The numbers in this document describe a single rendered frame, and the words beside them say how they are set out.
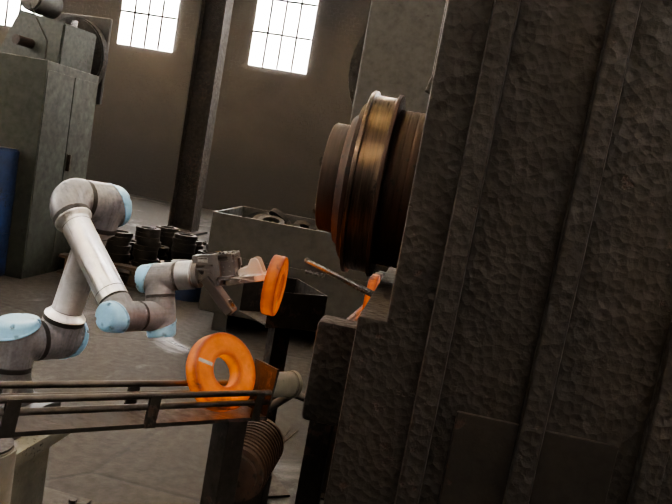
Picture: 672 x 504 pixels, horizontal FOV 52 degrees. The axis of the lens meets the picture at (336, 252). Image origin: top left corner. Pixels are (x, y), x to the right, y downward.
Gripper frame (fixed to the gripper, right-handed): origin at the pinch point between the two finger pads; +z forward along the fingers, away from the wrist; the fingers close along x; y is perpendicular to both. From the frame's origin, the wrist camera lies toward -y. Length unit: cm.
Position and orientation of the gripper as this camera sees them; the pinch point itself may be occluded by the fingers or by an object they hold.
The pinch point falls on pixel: (271, 277)
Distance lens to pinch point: 175.2
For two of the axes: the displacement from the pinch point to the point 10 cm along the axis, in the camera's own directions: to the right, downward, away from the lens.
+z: 9.8, -0.8, -1.6
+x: 1.5, -1.1, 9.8
